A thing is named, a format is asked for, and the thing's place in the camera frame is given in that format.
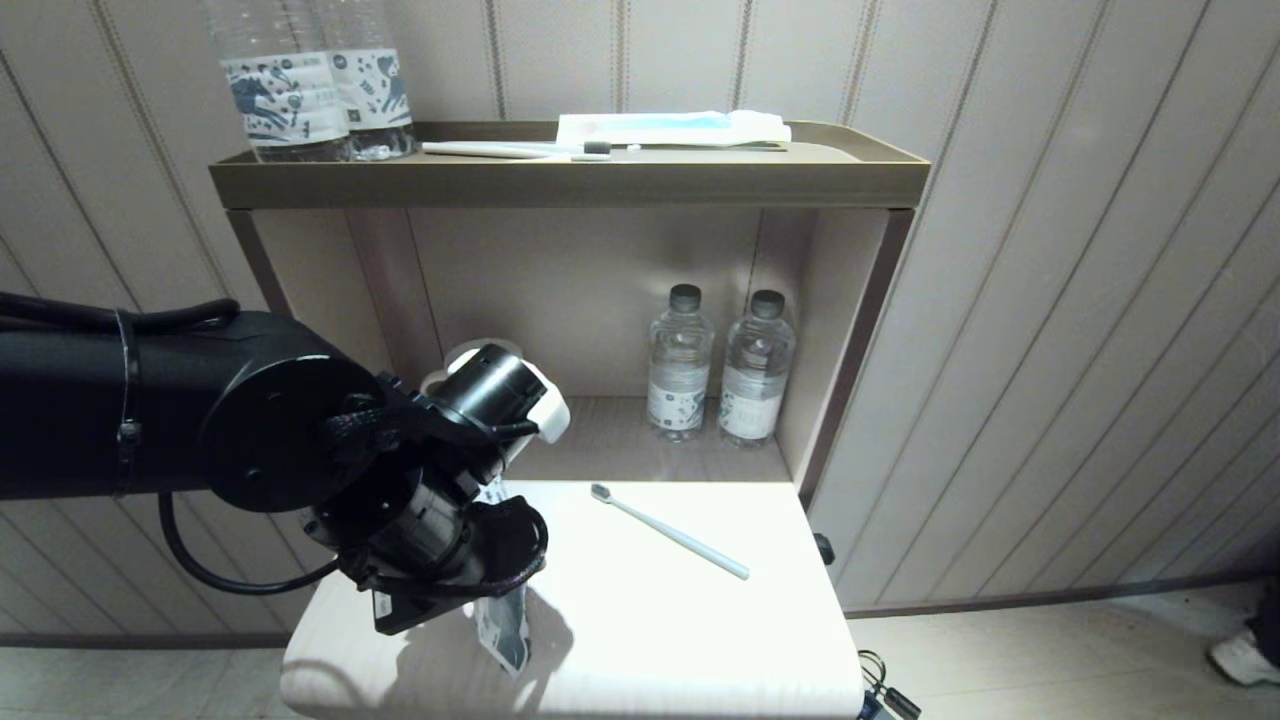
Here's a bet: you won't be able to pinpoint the white blue packet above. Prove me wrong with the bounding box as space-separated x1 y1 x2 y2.
556 110 793 149

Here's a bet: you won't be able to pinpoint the pale grey toothbrush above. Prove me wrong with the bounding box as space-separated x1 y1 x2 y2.
590 483 751 581

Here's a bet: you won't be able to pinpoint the white ribbed mug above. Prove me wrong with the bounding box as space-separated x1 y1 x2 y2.
420 338 526 401

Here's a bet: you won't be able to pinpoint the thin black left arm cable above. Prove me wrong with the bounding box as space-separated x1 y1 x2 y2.
0 292 241 336

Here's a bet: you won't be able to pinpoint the black key bundle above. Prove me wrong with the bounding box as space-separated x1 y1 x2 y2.
855 650 923 720

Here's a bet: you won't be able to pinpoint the large clear water bottle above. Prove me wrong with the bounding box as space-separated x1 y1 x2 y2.
315 0 417 161
200 0 353 163

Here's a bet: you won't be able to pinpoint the dark trouser leg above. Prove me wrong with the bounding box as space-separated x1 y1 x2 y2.
1250 580 1280 661

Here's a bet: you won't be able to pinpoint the brown open shelf cabinet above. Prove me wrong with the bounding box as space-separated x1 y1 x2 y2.
208 120 931 506

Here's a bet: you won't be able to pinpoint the small clear water bottle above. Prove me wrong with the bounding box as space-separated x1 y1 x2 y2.
647 284 715 442
718 289 798 448

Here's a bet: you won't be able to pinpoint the white shoe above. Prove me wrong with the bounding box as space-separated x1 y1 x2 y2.
1208 628 1280 687

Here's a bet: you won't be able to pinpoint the short black left camera cable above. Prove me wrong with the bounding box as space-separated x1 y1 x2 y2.
468 498 550 601

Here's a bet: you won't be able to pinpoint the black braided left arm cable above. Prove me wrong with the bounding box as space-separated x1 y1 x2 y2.
158 492 346 597
325 395 541 461

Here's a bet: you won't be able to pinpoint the white toothbrush black bristles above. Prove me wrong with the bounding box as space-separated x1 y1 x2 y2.
421 140 643 161

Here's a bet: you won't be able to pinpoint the white blue horse pouch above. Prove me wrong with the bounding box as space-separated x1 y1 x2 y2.
473 478 531 673

